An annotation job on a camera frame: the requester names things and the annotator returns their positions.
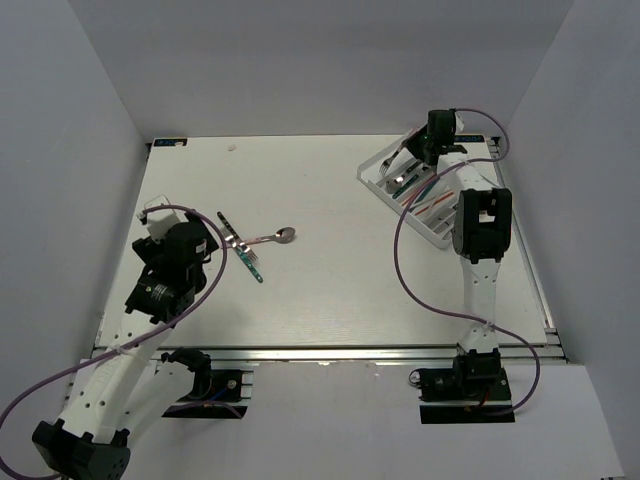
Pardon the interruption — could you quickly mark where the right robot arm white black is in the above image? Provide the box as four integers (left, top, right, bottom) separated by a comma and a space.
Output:
406, 109, 512, 399

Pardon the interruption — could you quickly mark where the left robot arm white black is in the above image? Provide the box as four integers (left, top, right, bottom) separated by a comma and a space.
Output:
32, 215, 219, 479

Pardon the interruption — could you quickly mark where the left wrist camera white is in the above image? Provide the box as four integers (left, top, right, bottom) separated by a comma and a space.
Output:
136, 194, 181, 243

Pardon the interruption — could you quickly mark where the pink handled spoon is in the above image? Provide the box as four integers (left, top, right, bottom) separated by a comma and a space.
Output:
238, 227, 296, 250

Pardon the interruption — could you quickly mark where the teal handled spoon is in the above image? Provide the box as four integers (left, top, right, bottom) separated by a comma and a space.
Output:
392, 174, 430, 200

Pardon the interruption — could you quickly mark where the white cutlery tray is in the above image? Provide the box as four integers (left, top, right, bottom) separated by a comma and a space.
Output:
355, 128, 502, 251

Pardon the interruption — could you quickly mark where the black handled fork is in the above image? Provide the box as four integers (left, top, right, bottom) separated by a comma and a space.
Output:
216, 211, 250, 254

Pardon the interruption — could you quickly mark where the pink handled fork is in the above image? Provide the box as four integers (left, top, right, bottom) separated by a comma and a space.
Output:
379, 128, 418, 178

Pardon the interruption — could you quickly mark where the teal handled fork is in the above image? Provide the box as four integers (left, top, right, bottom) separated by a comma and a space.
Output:
234, 243, 264, 283

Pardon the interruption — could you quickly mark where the black handled spoon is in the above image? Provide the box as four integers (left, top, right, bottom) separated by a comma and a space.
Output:
385, 161, 427, 190

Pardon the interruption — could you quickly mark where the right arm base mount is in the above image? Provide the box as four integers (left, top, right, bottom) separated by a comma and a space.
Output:
408, 349, 515, 425

